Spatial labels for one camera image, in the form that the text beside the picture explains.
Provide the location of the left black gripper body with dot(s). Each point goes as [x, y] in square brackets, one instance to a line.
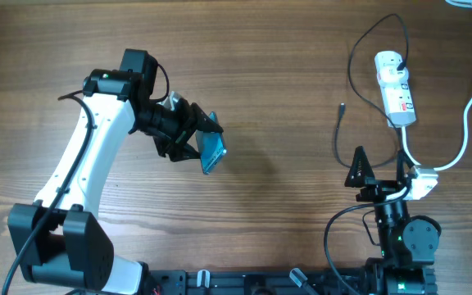
[185, 129]

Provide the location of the blue Galaxy S25 smartphone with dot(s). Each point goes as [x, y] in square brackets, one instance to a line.
[211, 147]

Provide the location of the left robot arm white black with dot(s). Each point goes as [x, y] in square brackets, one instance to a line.
[57, 237]

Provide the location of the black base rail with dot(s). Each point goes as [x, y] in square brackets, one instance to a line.
[260, 282]

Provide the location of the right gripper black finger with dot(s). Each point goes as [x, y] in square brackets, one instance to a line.
[360, 174]
[401, 162]

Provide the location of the white power strip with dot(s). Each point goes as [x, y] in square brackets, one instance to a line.
[395, 89]

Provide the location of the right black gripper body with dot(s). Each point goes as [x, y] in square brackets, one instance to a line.
[382, 190]

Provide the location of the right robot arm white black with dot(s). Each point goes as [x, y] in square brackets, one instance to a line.
[408, 243]

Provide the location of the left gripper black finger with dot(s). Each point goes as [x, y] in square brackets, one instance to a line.
[182, 151]
[202, 122]

